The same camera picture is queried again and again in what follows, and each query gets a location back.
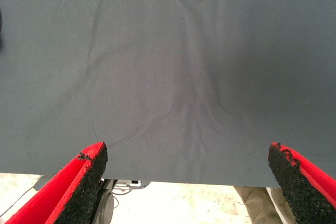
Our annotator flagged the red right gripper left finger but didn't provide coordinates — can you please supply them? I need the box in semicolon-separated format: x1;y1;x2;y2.
4;141;109;224

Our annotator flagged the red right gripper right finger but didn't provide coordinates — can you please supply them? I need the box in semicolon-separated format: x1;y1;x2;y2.
267;141;336;224

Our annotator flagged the white box under table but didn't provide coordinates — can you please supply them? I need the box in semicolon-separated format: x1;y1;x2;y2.
112;179;152;191

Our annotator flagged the dark grey table cloth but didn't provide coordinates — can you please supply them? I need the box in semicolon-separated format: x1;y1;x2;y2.
0;0;336;188

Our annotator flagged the black table frame leg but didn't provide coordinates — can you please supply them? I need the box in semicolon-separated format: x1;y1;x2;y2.
90;178;116;224

